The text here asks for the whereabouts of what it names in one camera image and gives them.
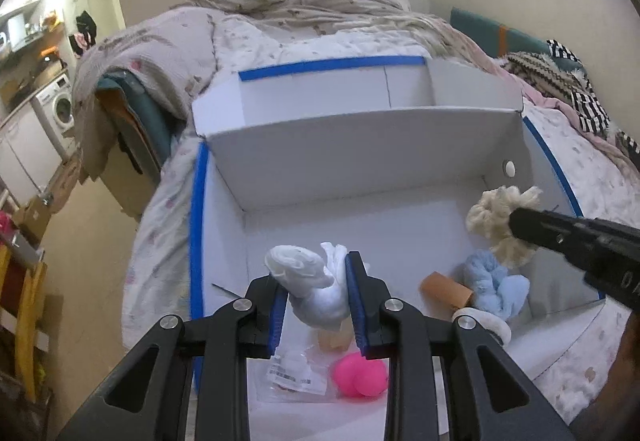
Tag white printed bed blanket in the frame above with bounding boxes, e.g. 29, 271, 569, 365
122, 28, 640, 422

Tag white kitchen cabinet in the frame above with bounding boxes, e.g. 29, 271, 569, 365
0, 108, 63, 206

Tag pink round puff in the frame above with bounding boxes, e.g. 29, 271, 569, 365
332, 353, 390, 398

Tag brown cardboard panel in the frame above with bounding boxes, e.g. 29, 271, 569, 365
95, 86, 162, 223

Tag teal headboard panel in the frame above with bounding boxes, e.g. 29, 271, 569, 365
450, 7, 551, 59

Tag small cardboard box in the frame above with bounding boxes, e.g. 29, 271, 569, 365
15, 195, 52, 243

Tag cream fluffy scrunchie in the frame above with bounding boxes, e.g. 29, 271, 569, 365
465, 185, 543, 267

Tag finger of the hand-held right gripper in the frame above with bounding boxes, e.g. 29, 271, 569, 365
509, 207, 640, 282

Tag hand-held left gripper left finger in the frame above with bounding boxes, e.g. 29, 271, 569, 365
55, 266, 290, 441

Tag white washing machine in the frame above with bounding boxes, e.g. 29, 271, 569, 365
31, 73, 77, 156

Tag white ring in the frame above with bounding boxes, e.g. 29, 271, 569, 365
450, 308, 512, 347

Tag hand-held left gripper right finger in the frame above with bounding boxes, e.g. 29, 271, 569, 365
345, 251, 576, 441

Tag small clear plastic packet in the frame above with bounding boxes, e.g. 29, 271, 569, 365
255, 346, 328, 403

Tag black white striped cloth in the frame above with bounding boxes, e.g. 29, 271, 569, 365
502, 38, 613, 136

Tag yellow wooden chair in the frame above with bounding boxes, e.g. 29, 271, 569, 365
0, 241, 49, 403

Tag person's right forearm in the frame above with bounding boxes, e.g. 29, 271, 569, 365
570, 315, 640, 441

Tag white cardboard box blue edges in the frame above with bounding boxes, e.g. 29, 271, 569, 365
187, 55, 608, 441

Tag white sock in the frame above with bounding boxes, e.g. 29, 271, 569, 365
264, 241, 371, 328

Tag beige sponge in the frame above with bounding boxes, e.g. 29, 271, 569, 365
317, 321, 357, 353

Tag black hanging garment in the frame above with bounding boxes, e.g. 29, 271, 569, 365
75, 11, 99, 36

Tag rumpled beige quilt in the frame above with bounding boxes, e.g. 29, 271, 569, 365
72, 0, 506, 162

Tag light blue fluffy scrunchie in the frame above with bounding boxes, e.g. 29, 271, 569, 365
462, 251, 531, 322

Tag brown cardboard tube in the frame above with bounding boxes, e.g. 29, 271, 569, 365
419, 271, 475, 311

